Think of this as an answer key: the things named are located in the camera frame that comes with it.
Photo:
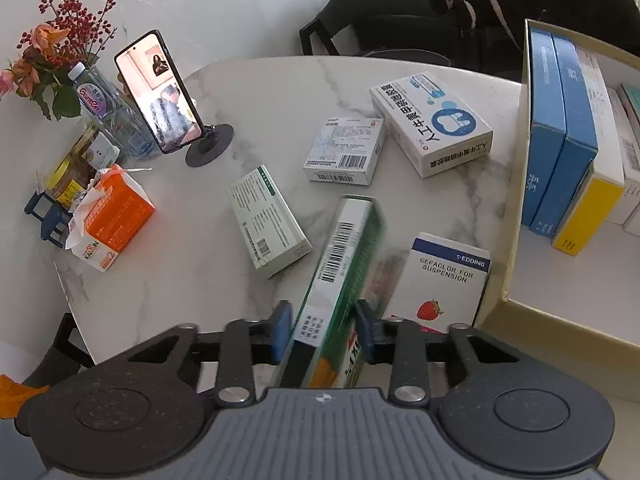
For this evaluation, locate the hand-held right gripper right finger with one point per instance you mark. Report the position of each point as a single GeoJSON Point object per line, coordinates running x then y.
{"type": "Point", "coordinates": [369, 335]}

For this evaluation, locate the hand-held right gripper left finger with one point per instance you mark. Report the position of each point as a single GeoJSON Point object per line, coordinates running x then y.
{"type": "Point", "coordinates": [281, 332]}

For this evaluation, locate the green and orange medicine box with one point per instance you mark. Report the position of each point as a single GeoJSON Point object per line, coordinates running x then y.
{"type": "Point", "coordinates": [340, 270]}

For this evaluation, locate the white medicine box strawberry print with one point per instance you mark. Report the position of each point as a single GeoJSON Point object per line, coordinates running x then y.
{"type": "Point", "coordinates": [440, 280]}

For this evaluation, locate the white medicine box green logo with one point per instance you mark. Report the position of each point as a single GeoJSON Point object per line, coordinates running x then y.
{"type": "Point", "coordinates": [265, 220]}

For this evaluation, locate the small white barcode medicine box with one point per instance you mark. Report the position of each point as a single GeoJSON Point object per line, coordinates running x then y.
{"type": "Point", "coordinates": [345, 145]}

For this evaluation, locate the beige cardboard box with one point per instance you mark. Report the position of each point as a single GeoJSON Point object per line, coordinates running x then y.
{"type": "Point", "coordinates": [560, 305]}

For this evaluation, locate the white medicine box blue circle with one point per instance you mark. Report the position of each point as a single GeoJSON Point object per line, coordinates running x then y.
{"type": "Point", "coordinates": [430, 120]}

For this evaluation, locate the blue fever patch box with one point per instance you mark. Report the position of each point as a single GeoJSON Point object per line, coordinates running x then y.
{"type": "Point", "coordinates": [575, 185]}
{"type": "Point", "coordinates": [545, 180]}

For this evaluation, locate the yellow and white medicine box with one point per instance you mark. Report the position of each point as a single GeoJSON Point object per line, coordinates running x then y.
{"type": "Point", "coordinates": [590, 215]}

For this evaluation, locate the white medicine box grey panel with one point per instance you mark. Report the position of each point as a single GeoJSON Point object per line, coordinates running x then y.
{"type": "Point", "coordinates": [627, 170]}

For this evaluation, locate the white medicine box black barcode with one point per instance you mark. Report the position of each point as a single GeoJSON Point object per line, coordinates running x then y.
{"type": "Point", "coordinates": [632, 105]}

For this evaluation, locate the white marble desktop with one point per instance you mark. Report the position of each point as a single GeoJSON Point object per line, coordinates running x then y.
{"type": "Point", "coordinates": [200, 240]}

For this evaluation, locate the round grey phone stand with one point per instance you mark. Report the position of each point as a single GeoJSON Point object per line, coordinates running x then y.
{"type": "Point", "coordinates": [215, 145]}

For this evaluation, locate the orange tissue box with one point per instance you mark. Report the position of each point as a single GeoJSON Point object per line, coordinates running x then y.
{"type": "Point", "coordinates": [115, 215]}

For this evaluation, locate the blue miniature chair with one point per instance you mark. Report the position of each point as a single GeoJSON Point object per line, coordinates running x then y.
{"type": "Point", "coordinates": [50, 220]}

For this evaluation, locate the brown glass jar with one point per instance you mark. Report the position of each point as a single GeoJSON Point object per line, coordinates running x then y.
{"type": "Point", "coordinates": [70, 175]}

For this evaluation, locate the orange cloth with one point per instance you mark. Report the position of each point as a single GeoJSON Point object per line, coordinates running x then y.
{"type": "Point", "coordinates": [20, 395]}

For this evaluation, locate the black smartphone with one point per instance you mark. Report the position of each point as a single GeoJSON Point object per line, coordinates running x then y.
{"type": "Point", "coordinates": [155, 95]}

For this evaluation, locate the clear plastic water bottle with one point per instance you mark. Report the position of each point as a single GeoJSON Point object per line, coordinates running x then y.
{"type": "Point", "coordinates": [100, 105]}

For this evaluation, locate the dark dining chair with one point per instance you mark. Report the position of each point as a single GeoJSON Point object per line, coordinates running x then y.
{"type": "Point", "coordinates": [380, 5]}

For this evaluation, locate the red berry flower bouquet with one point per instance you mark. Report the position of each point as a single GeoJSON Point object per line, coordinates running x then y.
{"type": "Point", "coordinates": [75, 20]}

